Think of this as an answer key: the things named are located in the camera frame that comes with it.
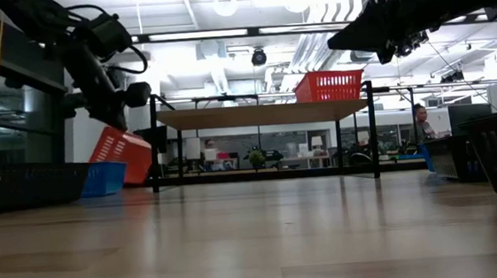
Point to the black hanging ceiling device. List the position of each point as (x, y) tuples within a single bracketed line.
[(452, 76)]

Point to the red plastic basket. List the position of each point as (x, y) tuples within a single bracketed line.
[(121, 158), (329, 86)]

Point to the black ceiling track light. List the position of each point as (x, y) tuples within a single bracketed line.
[(258, 57)]

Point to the wooden shelf black metal frame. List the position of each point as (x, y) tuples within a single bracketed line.
[(264, 114)]

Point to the blue plastic basket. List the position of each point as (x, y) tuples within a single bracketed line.
[(426, 156), (103, 180)]

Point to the black computer monitor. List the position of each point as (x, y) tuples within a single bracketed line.
[(469, 119), (159, 139)]

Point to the person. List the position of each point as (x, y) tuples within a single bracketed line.
[(210, 145), (423, 125)]

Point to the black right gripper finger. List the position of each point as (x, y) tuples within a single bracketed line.
[(369, 32)]

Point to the LED light bar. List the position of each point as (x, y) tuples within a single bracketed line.
[(198, 35)]

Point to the black ceiling light cluster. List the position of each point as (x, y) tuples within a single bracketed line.
[(412, 44)]

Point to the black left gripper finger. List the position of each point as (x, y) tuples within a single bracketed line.
[(109, 119)]

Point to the green potted plant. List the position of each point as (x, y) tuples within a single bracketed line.
[(256, 158)]

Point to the black aluminium rig frame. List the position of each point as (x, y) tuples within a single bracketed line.
[(256, 175)]

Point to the white lampshade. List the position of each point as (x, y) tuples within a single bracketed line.
[(316, 141)]

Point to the black background metal stand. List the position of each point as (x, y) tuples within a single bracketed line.
[(383, 89)]

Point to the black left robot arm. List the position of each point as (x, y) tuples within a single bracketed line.
[(43, 17)]

